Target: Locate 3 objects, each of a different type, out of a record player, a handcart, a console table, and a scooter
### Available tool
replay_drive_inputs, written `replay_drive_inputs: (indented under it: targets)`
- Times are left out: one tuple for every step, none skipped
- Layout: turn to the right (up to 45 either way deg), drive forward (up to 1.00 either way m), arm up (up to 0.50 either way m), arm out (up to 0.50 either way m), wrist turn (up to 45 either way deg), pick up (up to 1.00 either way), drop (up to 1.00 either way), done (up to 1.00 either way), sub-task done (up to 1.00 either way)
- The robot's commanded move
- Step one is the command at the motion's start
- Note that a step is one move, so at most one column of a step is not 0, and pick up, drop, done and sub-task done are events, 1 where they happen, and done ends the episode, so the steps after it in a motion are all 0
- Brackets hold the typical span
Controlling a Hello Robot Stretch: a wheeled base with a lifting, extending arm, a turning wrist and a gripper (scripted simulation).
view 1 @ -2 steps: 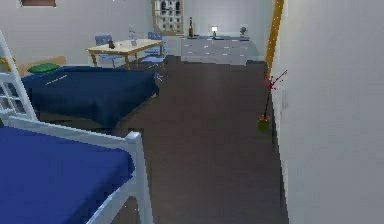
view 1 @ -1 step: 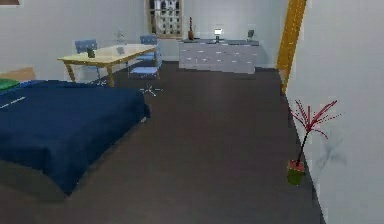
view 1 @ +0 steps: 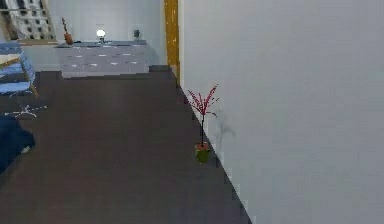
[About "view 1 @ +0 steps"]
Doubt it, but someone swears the red house plant green pot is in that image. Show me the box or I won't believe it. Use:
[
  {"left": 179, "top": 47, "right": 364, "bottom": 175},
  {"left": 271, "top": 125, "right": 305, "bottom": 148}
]
[{"left": 187, "top": 84, "right": 220, "bottom": 164}]

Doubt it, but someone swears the grey chest of drawers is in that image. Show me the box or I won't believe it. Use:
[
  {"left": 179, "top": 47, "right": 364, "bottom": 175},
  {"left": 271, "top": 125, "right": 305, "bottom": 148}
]
[{"left": 55, "top": 40, "right": 150, "bottom": 79}]

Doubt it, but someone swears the blue striped chair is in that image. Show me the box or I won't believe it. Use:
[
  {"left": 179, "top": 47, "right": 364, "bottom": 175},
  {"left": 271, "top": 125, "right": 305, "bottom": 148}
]
[{"left": 0, "top": 41, "right": 39, "bottom": 98}]

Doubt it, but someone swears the framed black white picture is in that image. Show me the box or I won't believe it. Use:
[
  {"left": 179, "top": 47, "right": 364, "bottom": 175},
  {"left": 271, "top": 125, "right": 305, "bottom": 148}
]
[{"left": 0, "top": 0, "right": 58, "bottom": 45}]

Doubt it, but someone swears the yellow wooden door frame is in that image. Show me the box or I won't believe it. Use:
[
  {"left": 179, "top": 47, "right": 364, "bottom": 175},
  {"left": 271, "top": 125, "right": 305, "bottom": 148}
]
[{"left": 163, "top": 0, "right": 181, "bottom": 86}]

